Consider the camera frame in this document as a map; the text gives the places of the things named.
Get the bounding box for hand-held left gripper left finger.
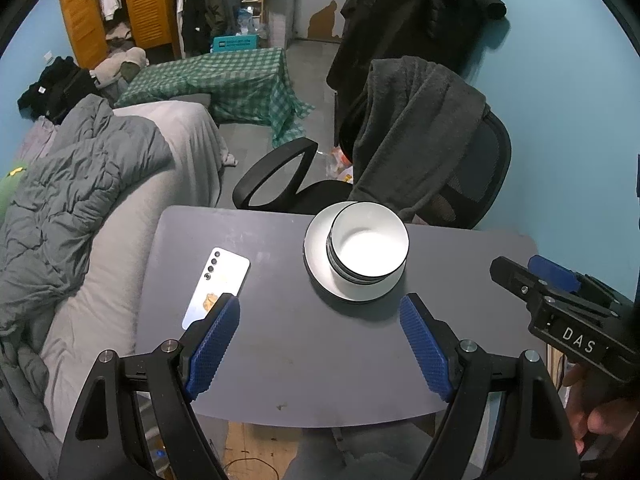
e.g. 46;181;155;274
57;292;242;480

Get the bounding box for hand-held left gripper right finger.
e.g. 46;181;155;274
399;293;583;480

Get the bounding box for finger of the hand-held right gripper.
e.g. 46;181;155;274
489;255;552;312
526;254;617;294

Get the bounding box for white bowl black rim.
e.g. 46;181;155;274
326;227;407;289
330;203;410;281

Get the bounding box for white plate black rim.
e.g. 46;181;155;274
303;201;408;306

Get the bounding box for person's right hand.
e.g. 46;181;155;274
562;362;640;457

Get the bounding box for white smartphone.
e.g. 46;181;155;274
181;246;251;332

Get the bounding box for black office chair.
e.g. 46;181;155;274
232;107;513;231

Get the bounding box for grey bed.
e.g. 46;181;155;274
40;100;237;441

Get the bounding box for dark grey fleece blanket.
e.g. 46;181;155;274
350;57;493;221

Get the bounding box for plastic bag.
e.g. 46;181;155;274
324;144;357;184

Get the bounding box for grey duvet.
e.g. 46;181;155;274
0;94;175;480

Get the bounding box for green pillow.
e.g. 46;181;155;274
0;162;28;221

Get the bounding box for green checked cloth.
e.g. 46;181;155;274
114;47;316;148

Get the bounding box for pale pink cloth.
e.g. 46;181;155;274
17;115;61;161

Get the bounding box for black hanging jacket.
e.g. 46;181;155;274
326;0;507;146

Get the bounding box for black clothes pile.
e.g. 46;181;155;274
17;56;101;123

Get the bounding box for teal box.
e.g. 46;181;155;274
212;35;260;54

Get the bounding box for dark hanging clothes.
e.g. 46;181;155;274
170;0;242;58

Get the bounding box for orange louvred wardrobe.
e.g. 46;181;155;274
56;0;182;71

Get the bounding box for thin black cable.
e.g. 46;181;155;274
220;452;287;480

